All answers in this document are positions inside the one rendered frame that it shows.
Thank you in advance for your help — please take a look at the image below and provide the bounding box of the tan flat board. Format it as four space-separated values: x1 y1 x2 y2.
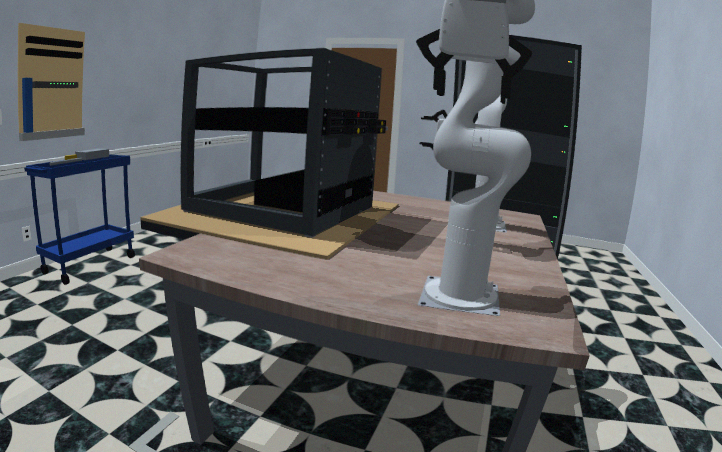
140 200 399 260

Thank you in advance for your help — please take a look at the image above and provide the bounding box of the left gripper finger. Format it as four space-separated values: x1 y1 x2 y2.
496 35 532 104
416 29 454 96

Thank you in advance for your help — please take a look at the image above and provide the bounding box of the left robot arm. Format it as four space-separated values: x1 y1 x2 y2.
425 61 531 311

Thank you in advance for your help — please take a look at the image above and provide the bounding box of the black metal rack frame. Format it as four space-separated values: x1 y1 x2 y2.
181 48 382 238

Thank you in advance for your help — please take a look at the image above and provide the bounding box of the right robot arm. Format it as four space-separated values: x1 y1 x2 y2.
475 46 520 230

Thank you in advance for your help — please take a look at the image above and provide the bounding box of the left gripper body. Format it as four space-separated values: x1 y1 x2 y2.
439 0 509 64

